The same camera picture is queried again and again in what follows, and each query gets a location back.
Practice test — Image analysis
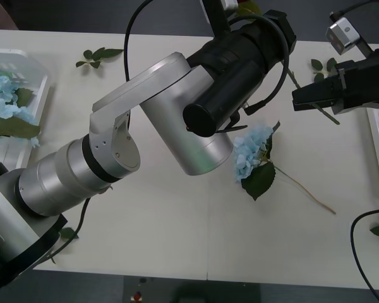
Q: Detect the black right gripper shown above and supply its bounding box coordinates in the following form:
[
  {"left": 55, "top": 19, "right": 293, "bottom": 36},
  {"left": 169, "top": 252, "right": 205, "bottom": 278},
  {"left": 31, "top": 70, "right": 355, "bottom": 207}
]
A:
[{"left": 292, "top": 47, "right": 379, "bottom": 115}]

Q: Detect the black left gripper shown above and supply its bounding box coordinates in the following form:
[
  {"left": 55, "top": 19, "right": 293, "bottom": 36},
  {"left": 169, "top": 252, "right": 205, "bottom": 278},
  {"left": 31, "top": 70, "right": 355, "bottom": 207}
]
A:
[{"left": 191, "top": 11, "right": 297, "bottom": 76}]

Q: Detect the dark robot base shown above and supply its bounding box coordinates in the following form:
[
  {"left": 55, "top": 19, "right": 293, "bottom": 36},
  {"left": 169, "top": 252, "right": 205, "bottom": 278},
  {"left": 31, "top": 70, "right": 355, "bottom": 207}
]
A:
[{"left": 123, "top": 274, "right": 262, "bottom": 303}]

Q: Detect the loose green leaf twig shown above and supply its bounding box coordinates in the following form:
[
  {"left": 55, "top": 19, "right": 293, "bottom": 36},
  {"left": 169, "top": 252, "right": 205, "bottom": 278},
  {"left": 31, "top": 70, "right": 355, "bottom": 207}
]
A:
[
  {"left": 75, "top": 47, "right": 124, "bottom": 69},
  {"left": 310, "top": 57, "right": 339, "bottom": 84},
  {"left": 49, "top": 227, "right": 80, "bottom": 264}
]

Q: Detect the shallow white box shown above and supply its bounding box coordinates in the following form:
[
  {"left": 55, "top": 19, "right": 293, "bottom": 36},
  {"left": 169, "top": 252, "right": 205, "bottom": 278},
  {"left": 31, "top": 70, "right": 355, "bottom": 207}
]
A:
[
  {"left": 0, "top": 48, "right": 56, "bottom": 171},
  {"left": 366, "top": 105, "right": 379, "bottom": 205}
]

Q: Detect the pale grey right wrist camera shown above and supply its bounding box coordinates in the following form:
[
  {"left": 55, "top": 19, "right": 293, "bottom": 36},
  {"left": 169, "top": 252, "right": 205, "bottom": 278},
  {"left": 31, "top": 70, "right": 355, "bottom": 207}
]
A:
[{"left": 326, "top": 17, "right": 363, "bottom": 55}]

